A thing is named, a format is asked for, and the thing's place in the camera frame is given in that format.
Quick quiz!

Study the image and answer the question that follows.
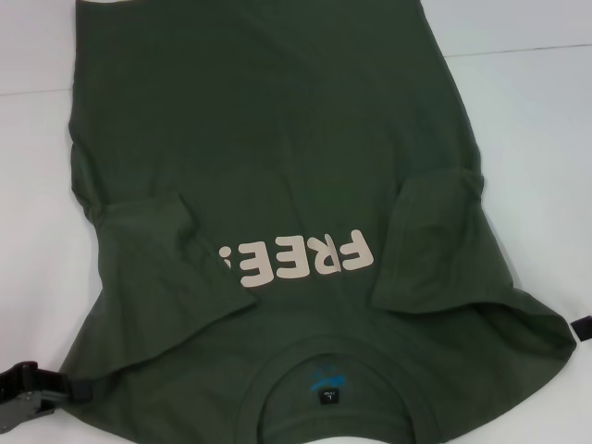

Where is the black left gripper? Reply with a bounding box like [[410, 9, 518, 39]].
[[0, 361, 93, 411]]

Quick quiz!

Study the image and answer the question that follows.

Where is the dark green FREE t-shirt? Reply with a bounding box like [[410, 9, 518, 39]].
[[54, 0, 579, 444]]

